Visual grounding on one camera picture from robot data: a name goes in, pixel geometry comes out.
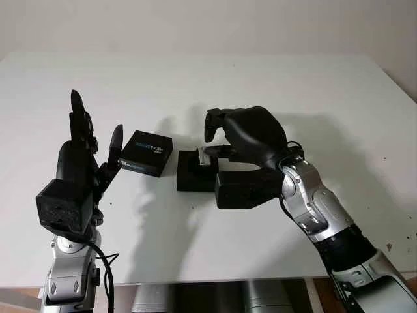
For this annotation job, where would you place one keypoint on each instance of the black box base with foam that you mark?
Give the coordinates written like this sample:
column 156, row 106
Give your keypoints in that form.
column 189, row 179

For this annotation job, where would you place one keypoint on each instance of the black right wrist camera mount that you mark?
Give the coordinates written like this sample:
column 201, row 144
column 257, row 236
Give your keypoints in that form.
column 247, row 190

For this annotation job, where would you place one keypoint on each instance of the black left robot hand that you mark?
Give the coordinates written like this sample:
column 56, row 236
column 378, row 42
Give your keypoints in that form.
column 73, row 163

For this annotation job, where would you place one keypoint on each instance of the small silver camera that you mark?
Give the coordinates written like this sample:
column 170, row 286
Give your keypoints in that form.
column 202, row 158

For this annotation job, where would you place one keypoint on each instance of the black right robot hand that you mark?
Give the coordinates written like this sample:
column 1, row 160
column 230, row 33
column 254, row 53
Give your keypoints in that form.
column 257, row 137

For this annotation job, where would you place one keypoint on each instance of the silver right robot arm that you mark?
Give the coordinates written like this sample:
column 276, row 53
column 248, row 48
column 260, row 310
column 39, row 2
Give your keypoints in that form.
column 312, row 202

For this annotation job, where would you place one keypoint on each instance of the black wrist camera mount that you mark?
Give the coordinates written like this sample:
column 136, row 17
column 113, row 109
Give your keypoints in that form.
column 62, row 205
column 247, row 190

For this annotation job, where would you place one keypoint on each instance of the black printed RealSense box lid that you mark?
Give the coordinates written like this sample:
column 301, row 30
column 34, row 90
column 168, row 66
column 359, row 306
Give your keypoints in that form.
column 146, row 151

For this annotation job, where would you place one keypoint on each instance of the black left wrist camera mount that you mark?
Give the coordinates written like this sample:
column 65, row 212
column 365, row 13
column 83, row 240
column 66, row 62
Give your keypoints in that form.
column 62, row 205

